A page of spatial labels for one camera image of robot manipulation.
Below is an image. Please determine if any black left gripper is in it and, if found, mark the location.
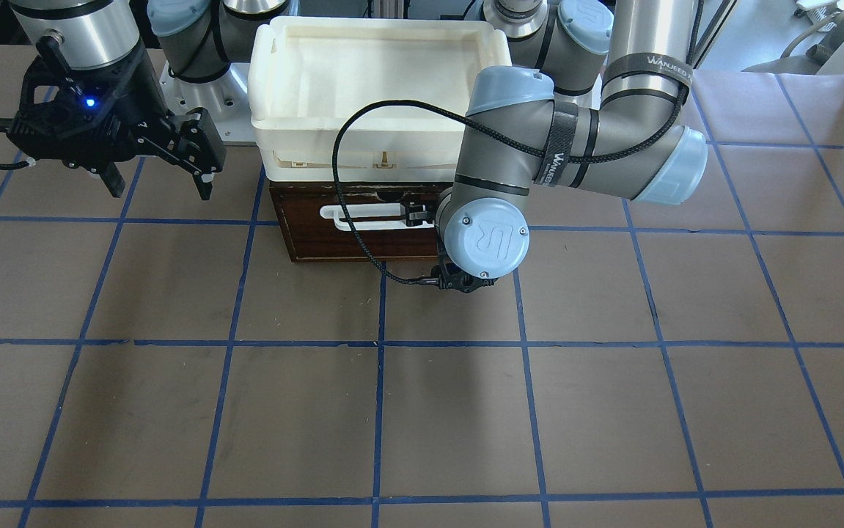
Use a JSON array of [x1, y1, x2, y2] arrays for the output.
[[401, 202, 498, 293]]

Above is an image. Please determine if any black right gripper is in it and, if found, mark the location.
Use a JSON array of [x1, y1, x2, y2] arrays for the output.
[[8, 56, 227, 201]]

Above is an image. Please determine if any wooden drawer with white handle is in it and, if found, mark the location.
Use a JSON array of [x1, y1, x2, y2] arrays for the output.
[[275, 186, 459, 263]]

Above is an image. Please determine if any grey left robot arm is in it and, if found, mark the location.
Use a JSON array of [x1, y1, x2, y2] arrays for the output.
[[415, 1, 708, 292]]

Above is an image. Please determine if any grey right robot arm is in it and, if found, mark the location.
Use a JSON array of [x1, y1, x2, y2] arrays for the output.
[[7, 1, 300, 200]]

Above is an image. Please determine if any dark brown drawer cabinet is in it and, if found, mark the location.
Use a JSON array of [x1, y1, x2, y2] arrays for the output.
[[266, 166, 492, 263]]

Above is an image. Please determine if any white plastic tray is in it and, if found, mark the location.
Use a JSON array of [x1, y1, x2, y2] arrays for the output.
[[248, 16, 511, 183]]

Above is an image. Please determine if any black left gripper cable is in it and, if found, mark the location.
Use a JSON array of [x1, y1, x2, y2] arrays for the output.
[[331, 0, 705, 285]]

